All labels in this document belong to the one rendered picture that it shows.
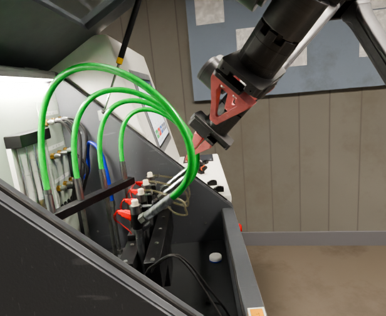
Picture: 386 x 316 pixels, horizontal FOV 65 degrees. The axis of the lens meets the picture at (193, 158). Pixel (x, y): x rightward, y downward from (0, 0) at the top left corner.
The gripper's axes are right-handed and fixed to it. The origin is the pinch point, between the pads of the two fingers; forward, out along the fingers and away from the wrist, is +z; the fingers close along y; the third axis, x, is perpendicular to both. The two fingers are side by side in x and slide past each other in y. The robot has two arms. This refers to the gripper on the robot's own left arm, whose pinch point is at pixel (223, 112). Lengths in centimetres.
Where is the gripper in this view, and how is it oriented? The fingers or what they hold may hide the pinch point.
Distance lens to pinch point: 48.0
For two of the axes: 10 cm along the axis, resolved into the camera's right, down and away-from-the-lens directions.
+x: 7.3, 6.7, -1.3
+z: -4.2, 6.0, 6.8
